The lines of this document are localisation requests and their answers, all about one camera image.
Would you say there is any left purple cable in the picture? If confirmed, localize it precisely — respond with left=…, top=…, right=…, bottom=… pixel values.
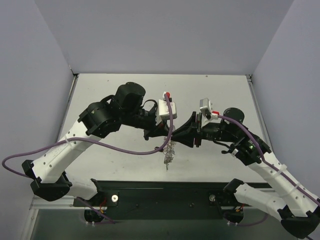
left=1, top=93, right=176, bottom=179

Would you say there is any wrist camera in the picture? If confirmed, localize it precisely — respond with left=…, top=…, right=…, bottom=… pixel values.
left=155, top=91, right=178, bottom=125
left=199, top=98, right=220, bottom=127

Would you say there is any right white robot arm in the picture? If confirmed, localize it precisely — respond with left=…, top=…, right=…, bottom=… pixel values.
left=171, top=107, right=320, bottom=239

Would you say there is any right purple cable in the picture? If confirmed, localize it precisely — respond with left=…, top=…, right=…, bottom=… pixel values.
left=217, top=114, right=320, bottom=206

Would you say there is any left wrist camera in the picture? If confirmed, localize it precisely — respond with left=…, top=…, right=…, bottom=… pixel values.
left=155, top=91, right=178, bottom=125

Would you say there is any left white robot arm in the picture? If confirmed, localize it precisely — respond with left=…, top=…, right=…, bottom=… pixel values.
left=22, top=82, right=177, bottom=206

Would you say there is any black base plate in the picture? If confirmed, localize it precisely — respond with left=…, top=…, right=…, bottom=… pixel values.
left=88, top=180, right=244, bottom=223

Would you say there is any purple cable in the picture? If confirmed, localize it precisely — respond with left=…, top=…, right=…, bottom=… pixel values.
left=1, top=93, right=176, bottom=179
left=217, top=114, right=320, bottom=206

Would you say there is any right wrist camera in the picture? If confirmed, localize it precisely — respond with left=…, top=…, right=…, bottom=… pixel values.
left=199, top=98, right=220, bottom=127

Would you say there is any aluminium frame rail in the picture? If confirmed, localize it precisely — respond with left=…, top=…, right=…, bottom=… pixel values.
left=243, top=75, right=274, bottom=155

